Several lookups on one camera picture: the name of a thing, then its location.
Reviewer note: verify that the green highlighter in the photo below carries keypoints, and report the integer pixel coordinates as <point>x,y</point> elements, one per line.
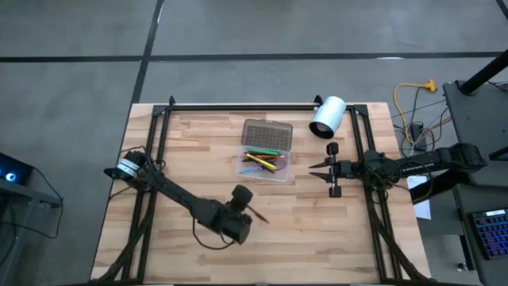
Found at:
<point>264,151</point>

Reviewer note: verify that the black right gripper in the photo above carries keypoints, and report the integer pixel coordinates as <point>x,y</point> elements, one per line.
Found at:
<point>345,170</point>

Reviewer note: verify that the clear hinged plastic supply box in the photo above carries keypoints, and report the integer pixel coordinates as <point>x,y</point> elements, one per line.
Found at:
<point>266,133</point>

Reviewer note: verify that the white paper sheet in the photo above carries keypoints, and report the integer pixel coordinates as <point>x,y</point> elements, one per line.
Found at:
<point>422,208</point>

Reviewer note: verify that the blue backlit keyboard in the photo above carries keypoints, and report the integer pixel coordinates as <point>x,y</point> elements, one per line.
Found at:
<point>494,234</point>

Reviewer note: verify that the yellow highlighter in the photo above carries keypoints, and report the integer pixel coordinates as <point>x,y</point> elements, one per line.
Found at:
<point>262,161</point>

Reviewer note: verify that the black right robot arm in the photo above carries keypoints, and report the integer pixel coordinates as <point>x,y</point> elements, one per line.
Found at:
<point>428,163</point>

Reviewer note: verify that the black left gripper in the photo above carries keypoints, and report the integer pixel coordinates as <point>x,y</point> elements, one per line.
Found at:
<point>234,224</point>

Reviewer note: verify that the black computer with blue light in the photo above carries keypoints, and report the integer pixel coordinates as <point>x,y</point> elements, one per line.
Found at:
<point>16,171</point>

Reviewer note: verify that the grey equipment cart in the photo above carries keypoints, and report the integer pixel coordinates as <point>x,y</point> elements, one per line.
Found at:
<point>480,119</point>

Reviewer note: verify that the white cylindrical desk lamp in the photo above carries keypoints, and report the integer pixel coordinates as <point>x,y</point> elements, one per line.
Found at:
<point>329,113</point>

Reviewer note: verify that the black slanted pole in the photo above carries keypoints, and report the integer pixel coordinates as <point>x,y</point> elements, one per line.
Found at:
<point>486,71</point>

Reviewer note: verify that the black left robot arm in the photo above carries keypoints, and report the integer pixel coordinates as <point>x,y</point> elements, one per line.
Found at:
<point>178,194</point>

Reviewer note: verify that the black framed side desk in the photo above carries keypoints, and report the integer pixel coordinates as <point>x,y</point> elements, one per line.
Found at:
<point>47,200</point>

